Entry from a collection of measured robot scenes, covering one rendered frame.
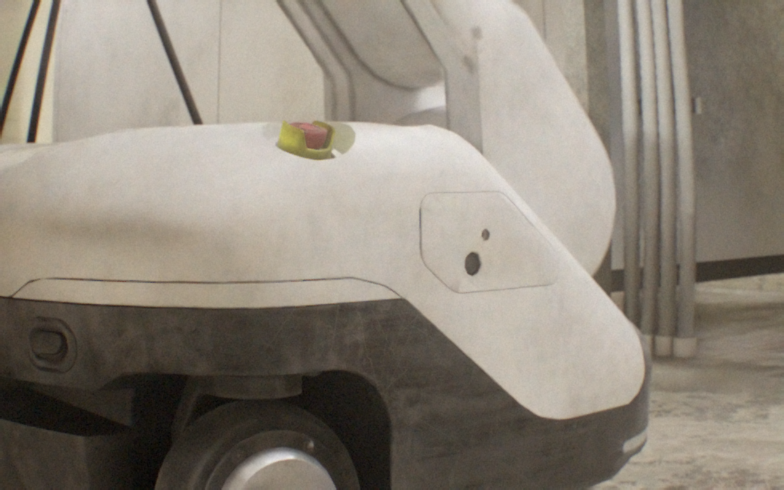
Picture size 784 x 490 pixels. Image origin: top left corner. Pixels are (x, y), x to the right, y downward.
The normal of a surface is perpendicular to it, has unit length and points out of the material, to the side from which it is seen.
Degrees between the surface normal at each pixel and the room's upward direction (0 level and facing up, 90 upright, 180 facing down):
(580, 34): 90
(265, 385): 92
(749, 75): 90
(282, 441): 89
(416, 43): 130
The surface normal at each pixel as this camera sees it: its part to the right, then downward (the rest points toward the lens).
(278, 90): -0.80, 0.03
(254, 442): 0.63, 0.01
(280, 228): 0.40, 0.03
